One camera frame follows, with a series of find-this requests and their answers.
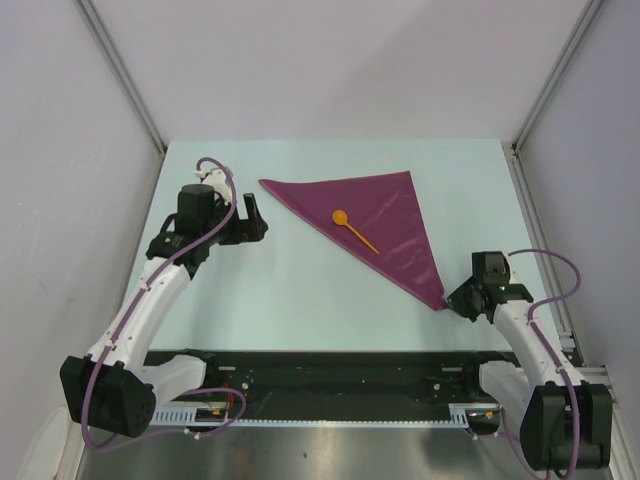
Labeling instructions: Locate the orange plastic spoon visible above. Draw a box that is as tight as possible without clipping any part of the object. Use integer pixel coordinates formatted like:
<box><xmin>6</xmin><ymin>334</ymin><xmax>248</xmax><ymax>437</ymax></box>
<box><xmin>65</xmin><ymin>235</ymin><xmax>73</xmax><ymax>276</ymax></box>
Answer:
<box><xmin>332</xmin><ymin>209</ymin><xmax>380</xmax><ymax>255</ymax></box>

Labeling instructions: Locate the purple cloth napkin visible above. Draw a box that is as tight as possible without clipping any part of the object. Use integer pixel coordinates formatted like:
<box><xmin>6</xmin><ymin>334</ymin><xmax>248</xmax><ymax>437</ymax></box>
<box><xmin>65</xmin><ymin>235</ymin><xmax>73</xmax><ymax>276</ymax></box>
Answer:
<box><xmin>259</xmin><ymin>171</ymin><xmax>447</xmax><ymax>311</ymax></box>

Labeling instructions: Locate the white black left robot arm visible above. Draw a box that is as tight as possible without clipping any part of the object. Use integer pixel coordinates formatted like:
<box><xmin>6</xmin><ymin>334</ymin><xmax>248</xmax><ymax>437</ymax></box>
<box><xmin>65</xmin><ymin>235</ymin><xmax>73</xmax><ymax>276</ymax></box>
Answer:
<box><xmin>60</xmin><ymin>183</ymin><xmax>268</xmax><ymax>438</ymax></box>

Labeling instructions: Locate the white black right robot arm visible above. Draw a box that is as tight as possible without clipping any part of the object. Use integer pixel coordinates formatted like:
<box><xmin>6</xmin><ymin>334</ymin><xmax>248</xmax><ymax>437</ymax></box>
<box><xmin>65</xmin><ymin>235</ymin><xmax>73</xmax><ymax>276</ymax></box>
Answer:
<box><xmin>448</xmin><ymin>251</ymin><xmax>613</xmax><ymax>479</ymax></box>

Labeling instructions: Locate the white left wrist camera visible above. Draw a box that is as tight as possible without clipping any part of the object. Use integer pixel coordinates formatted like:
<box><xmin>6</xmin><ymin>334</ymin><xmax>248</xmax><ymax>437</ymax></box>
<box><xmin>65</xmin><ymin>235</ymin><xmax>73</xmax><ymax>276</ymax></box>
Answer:
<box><xmin>195</xmin><ymin>167</ymin><xmax>234</xmax><ymax>206</ymax></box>

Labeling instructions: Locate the right aluminium side rail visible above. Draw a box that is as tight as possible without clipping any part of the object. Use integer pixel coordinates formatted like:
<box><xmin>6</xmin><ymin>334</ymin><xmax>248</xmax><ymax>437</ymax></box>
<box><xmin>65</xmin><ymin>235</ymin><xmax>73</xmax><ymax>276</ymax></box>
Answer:
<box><xmin>502</xmin><ymin>142</ymin><xmax>579</xmax><ymax>357</ymax></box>

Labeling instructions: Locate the white slotted cable duct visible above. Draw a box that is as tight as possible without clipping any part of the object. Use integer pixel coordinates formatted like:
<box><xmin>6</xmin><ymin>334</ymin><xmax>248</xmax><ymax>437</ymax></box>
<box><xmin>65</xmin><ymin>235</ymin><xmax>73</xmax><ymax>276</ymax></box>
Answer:
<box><xmin>149</xmin><ymin>403</ymin><xmax>506</xmax><ymax>429</ymax></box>

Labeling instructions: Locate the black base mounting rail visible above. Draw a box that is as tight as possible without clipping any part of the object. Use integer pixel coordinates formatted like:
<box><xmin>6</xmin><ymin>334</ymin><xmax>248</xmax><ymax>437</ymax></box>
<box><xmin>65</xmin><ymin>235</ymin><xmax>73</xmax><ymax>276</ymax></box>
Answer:
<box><xmin>199</xmin><ymin>351</ymin><xmax>516</xmax><ymax>422</ymax></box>

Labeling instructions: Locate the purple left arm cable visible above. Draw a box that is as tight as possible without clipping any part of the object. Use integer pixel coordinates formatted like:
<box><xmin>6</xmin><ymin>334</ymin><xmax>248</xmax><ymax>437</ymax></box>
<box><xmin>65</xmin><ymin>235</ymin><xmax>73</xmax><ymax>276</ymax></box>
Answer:
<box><xmin>79</xmin><ymin>157</ymin><xmax>249</xmax><ymax>453</ymax></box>

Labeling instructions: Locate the left aluminium frame post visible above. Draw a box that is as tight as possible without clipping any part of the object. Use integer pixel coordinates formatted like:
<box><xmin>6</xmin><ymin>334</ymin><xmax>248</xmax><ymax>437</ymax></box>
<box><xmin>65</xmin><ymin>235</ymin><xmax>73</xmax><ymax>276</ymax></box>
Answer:
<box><xmin>74</xmin><ymin>0</ymin><xmax>168</xmax><ymax>158</ymax></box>

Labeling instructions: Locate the aluminium frame post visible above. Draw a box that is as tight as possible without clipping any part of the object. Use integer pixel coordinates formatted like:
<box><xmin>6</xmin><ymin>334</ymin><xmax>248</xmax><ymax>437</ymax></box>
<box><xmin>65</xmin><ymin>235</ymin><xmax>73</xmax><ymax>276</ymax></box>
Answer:
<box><xmin>74</xmin><ymin>0</ymin><xmax>168</xmax><ymax>158</ymax></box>
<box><xmin>511</xmin><ymin>0</ymin><xmax>608</xmax><ymax>154</ymax></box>

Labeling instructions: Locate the right aluminium frame post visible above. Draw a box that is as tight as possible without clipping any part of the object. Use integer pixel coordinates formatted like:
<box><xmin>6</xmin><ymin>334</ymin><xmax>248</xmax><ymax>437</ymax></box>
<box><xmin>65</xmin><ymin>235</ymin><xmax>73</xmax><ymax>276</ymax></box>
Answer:
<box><xmin>511</xmin><ymin>0</ymin><xmax>608</xmax><ymax>154</ymax></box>

